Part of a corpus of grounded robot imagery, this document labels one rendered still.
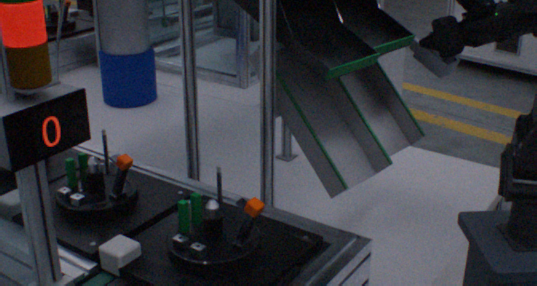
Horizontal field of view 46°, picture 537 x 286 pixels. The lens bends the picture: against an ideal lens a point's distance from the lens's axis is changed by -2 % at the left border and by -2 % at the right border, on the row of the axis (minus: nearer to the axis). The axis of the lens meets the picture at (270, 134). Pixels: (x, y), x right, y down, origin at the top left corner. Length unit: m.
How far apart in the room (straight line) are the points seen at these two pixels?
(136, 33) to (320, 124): 0.81
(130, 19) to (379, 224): 0.90
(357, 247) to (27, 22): 0.57
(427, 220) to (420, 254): 0.12
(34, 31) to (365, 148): 0.63
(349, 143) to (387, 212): 0.21
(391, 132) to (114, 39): 0.86
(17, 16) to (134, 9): 1.03
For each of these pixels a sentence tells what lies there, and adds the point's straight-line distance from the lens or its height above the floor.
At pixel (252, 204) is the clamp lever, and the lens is 0.89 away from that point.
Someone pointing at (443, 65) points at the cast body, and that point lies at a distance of 1.11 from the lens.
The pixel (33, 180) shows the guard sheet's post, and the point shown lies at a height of 1.12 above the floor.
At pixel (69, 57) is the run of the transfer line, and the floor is 0.90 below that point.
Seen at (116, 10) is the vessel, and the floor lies 1.14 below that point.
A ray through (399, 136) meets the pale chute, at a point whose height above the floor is 1.01.
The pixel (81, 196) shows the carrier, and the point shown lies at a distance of 1.08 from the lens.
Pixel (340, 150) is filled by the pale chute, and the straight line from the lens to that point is 1.13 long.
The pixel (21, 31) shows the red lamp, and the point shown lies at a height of 1.33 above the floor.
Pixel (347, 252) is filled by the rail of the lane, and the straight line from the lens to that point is 0.99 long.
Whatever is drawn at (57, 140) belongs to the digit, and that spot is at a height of 1.19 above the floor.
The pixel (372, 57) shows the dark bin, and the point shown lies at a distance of 1.08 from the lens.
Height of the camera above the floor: 1.51
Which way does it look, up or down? 23 degrees down
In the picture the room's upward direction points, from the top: straight up
